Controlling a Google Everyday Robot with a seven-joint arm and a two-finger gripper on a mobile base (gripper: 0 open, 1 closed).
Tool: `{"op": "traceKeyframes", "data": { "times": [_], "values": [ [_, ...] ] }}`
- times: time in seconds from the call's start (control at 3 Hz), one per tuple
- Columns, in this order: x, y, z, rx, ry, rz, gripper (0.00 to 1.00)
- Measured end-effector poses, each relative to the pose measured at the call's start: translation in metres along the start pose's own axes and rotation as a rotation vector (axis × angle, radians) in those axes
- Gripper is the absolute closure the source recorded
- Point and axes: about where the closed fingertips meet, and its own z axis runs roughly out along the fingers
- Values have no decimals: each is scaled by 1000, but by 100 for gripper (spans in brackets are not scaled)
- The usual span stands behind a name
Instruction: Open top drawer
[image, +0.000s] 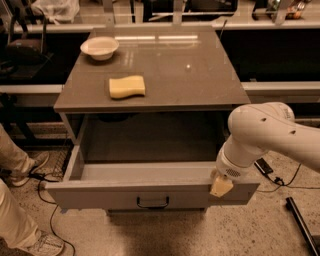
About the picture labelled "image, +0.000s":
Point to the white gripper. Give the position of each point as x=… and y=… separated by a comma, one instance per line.
x=229, y=168

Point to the grey top drawer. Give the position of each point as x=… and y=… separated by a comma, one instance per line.
x=148, y=161

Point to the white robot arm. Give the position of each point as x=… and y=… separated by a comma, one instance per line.
x=256, y=129

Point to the grey drawer cabinet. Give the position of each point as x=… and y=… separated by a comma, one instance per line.
x=184, y=69

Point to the black metal bar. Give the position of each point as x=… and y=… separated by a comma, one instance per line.
x=312, y=241

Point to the yellow sponge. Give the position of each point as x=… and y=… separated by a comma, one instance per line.
x=126, y=87

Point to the white bowl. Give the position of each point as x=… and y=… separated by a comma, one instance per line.
x=100, y=48

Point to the white sneaker near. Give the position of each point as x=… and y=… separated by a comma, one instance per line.
x=47, y=245

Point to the white sneaker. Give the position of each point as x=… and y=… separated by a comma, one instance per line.
x=38, y=161
x=47, y=245

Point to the white sneaker far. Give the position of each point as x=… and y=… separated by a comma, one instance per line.
x=38, y=161

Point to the person leg near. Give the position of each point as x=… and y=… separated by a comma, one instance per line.
x=17, y=228

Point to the person leg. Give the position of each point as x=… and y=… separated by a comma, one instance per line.
x=17, y=228
x=11, y=156

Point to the person leg far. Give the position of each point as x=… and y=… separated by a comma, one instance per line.
x=11, y=156

